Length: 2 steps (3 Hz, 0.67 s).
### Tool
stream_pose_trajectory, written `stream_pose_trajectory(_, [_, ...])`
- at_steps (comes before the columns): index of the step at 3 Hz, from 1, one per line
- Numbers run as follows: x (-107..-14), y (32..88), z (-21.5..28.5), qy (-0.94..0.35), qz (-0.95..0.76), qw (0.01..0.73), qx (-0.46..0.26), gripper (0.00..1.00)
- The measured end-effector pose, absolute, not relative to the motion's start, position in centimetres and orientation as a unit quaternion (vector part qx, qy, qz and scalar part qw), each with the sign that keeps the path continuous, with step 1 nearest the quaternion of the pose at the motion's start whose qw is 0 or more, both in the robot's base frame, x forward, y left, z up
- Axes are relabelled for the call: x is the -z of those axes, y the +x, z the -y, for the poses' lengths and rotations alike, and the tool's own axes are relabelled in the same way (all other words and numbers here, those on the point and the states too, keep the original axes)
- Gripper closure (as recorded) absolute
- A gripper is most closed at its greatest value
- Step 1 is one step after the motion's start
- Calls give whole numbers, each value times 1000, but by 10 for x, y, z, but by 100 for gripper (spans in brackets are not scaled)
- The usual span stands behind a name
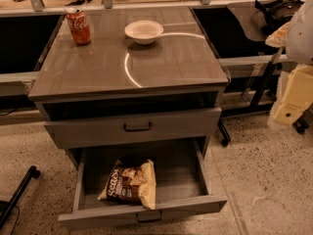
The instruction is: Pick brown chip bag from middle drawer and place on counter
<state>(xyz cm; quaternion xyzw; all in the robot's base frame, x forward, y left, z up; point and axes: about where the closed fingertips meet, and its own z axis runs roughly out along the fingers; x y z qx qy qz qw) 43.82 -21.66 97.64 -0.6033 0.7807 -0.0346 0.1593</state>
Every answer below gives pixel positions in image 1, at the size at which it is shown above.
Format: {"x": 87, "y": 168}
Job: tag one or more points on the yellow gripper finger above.
{"x": 294, "y": 96}
{"x": 279, "y": 37}

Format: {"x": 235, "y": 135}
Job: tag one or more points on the brown chip bag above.
{"x": 132, "y": 184}

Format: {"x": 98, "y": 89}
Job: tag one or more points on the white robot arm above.
{"x": 299, "y": 44}

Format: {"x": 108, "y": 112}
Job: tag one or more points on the closed upper drawer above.
{"x": 101, "y": 131}

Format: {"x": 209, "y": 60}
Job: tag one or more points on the open lower drawer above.
{"x": 182, "y": 185}

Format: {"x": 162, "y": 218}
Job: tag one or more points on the grey drawer cabinet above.
{"x": 114, "y": 76}

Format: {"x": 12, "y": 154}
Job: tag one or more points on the black VR headset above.
{"x": 277, "y": 13}

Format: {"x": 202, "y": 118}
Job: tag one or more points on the black side table stand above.
{"x": 259, "y": 95}

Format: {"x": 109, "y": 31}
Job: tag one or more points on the white bowl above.
{"x": 144, "y": 32}

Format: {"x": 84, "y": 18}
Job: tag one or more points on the red cola can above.
{"x": 78, "y": 26}

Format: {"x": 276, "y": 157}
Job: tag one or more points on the black stand leg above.
{"x": 6, "y": 208}

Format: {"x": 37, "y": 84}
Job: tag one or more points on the black upper drawer handle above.
{"x": 131, "y": 128}

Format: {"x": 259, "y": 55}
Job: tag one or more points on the black drawer handle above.
{"x": 148, "y": 216}
{"x": 131, "y": 128}

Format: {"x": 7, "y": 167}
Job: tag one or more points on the black lower drawer handle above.
{"x": 148, "y": 216}

